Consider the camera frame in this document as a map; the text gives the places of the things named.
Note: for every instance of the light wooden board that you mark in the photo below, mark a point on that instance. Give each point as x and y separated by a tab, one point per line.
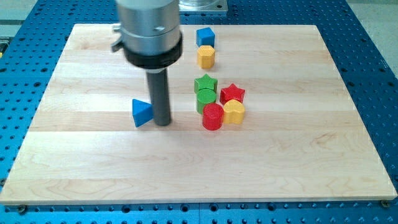
301	138

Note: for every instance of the blue perforated table plate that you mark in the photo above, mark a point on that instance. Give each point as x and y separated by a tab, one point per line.
32	55

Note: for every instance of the blue triangle block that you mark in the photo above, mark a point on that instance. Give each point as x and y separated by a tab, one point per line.
141	112

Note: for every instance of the green cylinder block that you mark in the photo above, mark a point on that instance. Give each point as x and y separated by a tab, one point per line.
204	97

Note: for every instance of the yellow hexagon block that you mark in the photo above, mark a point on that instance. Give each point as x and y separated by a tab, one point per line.
206	56

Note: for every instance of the yellow heart block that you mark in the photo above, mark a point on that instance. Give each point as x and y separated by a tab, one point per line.
234	112

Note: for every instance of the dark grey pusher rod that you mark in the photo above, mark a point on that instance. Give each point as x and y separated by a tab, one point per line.
159	95

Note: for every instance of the red cylinder block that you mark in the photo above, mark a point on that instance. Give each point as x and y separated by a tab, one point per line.
212	116

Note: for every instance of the green star block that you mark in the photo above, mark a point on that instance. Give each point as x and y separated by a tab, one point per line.
205	82

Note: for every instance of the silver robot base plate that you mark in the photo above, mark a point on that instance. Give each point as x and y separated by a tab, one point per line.
203	6

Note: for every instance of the red star block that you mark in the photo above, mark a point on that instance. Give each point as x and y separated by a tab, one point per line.
232	93

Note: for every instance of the blue cube block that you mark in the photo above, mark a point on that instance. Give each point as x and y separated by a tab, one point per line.
205	36

